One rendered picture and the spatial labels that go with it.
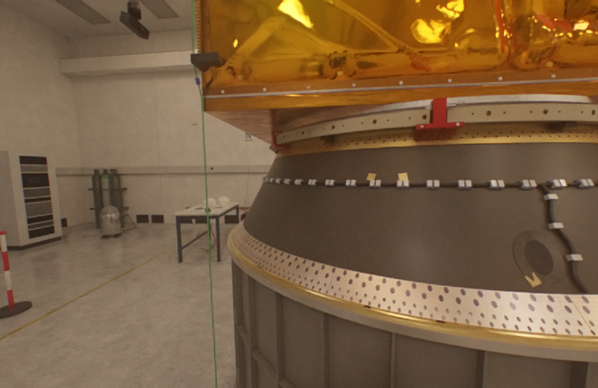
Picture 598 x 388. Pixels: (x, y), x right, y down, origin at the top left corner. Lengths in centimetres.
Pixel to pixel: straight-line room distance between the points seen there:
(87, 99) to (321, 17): 865
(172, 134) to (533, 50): 723
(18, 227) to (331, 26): 708
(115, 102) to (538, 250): 866
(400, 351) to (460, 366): 14
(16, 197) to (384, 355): 715
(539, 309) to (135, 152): 810
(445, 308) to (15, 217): 730
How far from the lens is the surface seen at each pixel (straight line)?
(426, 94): 96
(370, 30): 94
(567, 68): 119
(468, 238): 78
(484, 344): 73
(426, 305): 72
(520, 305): 80
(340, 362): 87
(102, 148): 884
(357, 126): 89
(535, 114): 99
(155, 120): 787
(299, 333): 92
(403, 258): 74
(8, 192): 741
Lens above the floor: 153
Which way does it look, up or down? 5 degrees down
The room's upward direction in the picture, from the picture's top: 1 degrees counter-clockwise
